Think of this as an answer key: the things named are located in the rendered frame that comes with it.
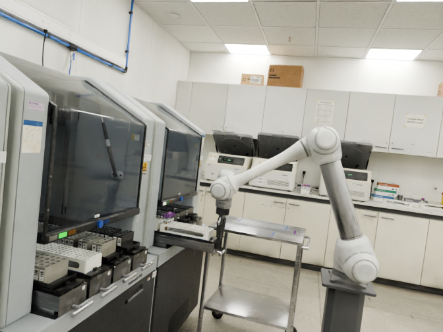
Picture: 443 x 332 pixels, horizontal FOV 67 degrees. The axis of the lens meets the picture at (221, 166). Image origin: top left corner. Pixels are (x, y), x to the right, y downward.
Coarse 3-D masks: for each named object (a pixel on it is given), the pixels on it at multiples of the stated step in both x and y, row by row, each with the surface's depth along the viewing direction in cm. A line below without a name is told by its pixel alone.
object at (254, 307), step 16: (240, 224) 234; (256, 224) 240; (272, 224) 246; (224, 240) 260; (272, 240) 206; (288, 240) 204; (304, 240) 243; (208, 256) 219; (224, 256) 260; (224, 288) 255; (208, 304) 225; (224, 304) 228; (240, 304) 231; (256, 304) 233; (272, 304) 236; (288, 304) 239; (256, 320) 212; (272, 320) 214; (288, 320) 205
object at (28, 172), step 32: (0, 64) 100; (32, 96) 98; (32, 160) 100; (32, 192) 102; (32, 224) 103; (128, 224) 167; (0, 256) 96; (32, 256) 105; (0, 288) 96; (32, 288) 107; (128, 288) 149; (0, 320) 97; (32, 320) 104; (64, 320) 110; (96, 320) 128; (128, 320) 153
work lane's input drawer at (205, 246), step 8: (160, 232) 192; (160, 240) 191; (168, 240) 190; (176, 240) 188; (184, 240) 187; (192, 240) 186; (200, 240) 186; (208, 240) 185; (192, 248) 186; (200, 248) 185; (208, 248) 184
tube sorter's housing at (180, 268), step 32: (128, 96) 186; (160, 128) 181; (192, 128) 248; (160, 160) 186; (160, 192) 256; (160, 256) 179; (192, 256) 234; (160, 288) 185; (192, 288) 244; (160, 320) 191
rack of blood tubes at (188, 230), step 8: (160, 224) 193; (168, 224) 192; (176, 224) 194; (184, 224) 196; (168, 232) 191; (176, 232) 191; (184, 232) 199; (192, 232) 198; (200, 232) 186; (208, 232) 185
